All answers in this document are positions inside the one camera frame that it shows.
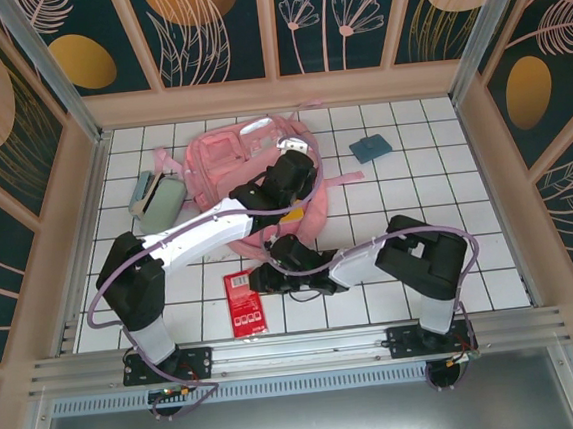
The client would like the aluminium corner post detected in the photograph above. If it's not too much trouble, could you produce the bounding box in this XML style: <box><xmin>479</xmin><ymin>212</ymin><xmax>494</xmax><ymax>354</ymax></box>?
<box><xmin>439</xmin><ymin>0</ymin><xmax>556</xmax><ymax>109</ymax></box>
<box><xmin>0</xmin><ymin>0</ymin><xmax>114</xmax><ymax>158</ymax></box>

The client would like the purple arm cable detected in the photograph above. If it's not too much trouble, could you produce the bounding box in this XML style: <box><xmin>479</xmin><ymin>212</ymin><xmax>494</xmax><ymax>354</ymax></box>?
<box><xmin>73</xmin><ymin>130</ymin><xmax>344</xmax><ymax>428</ymax></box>
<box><xmin>259</xmin><ymin>207</ymin><xmax>493</xmax><ymax>407</ymax></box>

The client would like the aluminium mounting rail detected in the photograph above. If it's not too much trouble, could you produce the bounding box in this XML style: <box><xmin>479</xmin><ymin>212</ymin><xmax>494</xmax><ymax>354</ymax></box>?
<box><xmin>25</xmin><ymin>304</ymin><xmax>573</xmax><ymax>399</ymax></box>

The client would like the small teal wallet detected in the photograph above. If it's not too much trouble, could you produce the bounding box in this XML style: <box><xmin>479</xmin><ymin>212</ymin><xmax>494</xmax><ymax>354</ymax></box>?
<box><xmin>348</xmin><ymin>133</ymin><xmax>393</xmax><ymax>164</ymax></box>

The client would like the yellow book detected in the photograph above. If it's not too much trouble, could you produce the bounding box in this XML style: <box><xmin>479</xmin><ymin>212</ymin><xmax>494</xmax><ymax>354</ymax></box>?
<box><xmin>278</xmin><ymin>207</ymin><xmax>308</xmax><ymax>224</ymax></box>

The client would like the small cable connector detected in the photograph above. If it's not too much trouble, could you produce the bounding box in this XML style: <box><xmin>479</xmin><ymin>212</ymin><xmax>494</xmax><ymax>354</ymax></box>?
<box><xmin>148</xmin><ymin>382</ymin><xmax>193</xmax><ymax>403</ymax></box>
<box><xmin>446</xmin><ymin>350</ymin><xmax>481</xmax><ymax>367</ymax></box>

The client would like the red package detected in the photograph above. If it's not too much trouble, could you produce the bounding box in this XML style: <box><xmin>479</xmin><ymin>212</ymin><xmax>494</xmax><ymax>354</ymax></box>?
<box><xmin>222</xmin><ymin>269</ymin><xmax>271</xmax><ymax>340</ymax></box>

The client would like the grey metal shelf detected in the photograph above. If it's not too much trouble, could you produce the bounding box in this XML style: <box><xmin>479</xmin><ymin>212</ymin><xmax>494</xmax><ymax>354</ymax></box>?
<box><xmin>9</xmin><ymin>349</ymin><xmax>573</xmax><ymax>429</ymax></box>

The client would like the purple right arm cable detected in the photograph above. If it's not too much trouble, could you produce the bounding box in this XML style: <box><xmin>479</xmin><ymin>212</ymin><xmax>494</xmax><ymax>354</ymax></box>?
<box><xmin>259</xmin><ymin>207</ymin><xmax>493</xmax><ymax>407</ymax></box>

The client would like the green pencil case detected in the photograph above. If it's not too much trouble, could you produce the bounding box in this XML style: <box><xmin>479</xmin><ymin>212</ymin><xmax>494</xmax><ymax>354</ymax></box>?
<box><xmin>135</xmin><ymin>175</ymin><xmax>188</xmax><ymax>233</ymax></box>

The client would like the perforated metal cable tray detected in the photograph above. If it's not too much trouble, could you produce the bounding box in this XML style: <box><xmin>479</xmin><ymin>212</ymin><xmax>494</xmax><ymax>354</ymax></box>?
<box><xmin>49</xmin><ymin>354</ymin><xmax>567</xmax><ymax>420</ymax></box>

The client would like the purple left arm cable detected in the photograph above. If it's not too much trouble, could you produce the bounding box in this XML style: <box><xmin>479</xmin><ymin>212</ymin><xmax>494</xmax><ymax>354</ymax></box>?
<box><xmin>73</xmin><ymin>130</ymin><xmax>344</xmax><ymax>428</ymax></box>

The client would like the pink student backpack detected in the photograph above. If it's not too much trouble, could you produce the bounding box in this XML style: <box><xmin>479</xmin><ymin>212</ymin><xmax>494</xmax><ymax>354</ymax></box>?
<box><xmin>149</xmin><ymin>95</ymin><xmax>371</xmax><ymax>266</ymax></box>

